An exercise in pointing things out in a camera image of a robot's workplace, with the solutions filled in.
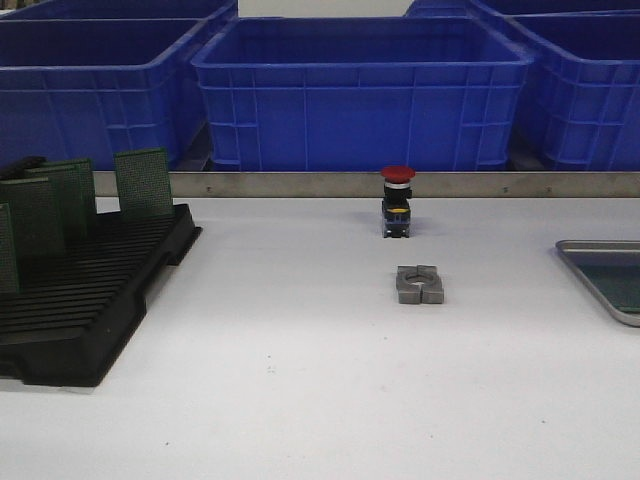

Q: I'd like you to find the black slotted board rack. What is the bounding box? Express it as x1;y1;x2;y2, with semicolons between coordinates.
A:
0;201;204;389

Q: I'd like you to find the left tall green circuit board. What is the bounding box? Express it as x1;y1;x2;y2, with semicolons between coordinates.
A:
1;177;66;260

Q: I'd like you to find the silver metal tray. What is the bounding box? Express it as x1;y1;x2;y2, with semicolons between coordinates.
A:
555;240;639;328

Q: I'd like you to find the leftmost edge green circuit board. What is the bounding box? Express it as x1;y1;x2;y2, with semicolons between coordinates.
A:
0;203;20;295

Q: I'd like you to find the red emergency stop button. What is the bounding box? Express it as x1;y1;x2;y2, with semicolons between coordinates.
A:
380;166;416;238

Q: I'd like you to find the grey metal clamp block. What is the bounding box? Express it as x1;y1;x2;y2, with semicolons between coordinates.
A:
396;265;445;305

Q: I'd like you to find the centre blue plastic crate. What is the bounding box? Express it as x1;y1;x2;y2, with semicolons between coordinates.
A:
192;17;532;172

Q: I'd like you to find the blue plastic crate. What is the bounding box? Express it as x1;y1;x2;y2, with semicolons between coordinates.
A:
192;17;532;172
1;19;208;170
504;14;639;171

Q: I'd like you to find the rear right blue crate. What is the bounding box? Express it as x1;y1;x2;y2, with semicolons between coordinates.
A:
405;0;639;17

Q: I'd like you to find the right blue plastic crate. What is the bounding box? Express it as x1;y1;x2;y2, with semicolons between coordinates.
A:
504;14;639;171

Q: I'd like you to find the left blue plastic crate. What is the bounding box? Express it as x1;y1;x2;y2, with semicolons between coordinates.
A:
1;19;208;170

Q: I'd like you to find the rear left blue crate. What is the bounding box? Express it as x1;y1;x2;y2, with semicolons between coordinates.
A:
1;0;238;20

